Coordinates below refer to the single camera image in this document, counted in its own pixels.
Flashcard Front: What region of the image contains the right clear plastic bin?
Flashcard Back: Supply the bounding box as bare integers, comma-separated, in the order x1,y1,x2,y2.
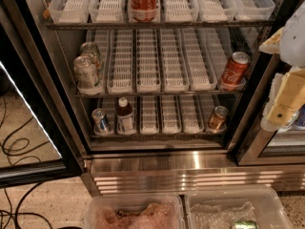
184,185,293,229

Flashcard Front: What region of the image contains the clear plastic bin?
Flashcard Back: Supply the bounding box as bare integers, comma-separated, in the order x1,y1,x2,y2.
184,185,293,229
83,193,186,229

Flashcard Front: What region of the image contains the stainless steel fridge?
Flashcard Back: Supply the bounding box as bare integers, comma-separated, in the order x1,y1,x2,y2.
0,0,304,195

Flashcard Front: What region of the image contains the left clear plastic bin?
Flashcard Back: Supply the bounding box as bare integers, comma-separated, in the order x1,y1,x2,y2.
83,193,186,229

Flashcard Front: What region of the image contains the red coca-cola can top shelf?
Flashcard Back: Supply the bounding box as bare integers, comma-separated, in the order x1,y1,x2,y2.
129,0,156,22

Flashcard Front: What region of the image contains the open glass fridge door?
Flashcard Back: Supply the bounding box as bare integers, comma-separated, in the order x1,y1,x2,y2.
0,7,82,188

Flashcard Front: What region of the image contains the brown bottle white cap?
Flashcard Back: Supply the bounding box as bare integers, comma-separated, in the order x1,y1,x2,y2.
116,97,135,135

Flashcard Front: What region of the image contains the red coca-cola can middle shelf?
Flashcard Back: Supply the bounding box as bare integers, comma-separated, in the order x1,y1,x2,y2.
220,52,250,91

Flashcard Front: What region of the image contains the copper can bottom shelf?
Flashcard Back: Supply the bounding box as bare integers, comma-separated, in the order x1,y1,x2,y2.
208,106,229,132

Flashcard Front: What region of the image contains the rear silver soda can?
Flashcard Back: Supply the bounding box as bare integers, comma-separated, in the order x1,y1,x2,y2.
80,42,103,71

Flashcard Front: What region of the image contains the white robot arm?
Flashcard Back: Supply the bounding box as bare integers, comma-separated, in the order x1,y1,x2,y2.
259,2,305,132

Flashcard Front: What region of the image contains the blue silver can bottom shelf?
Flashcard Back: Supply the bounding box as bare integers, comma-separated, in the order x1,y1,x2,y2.
91,109,112,135

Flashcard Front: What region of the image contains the silver 7up can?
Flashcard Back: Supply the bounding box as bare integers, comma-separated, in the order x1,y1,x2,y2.
73,55,100,90

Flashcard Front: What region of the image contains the red coca-cola can shelf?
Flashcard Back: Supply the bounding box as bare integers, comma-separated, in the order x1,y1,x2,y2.
129,0,156,22
220,52,250,91

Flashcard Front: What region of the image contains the green can in bin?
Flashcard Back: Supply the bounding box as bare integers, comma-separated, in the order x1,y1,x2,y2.
232,220,258,229

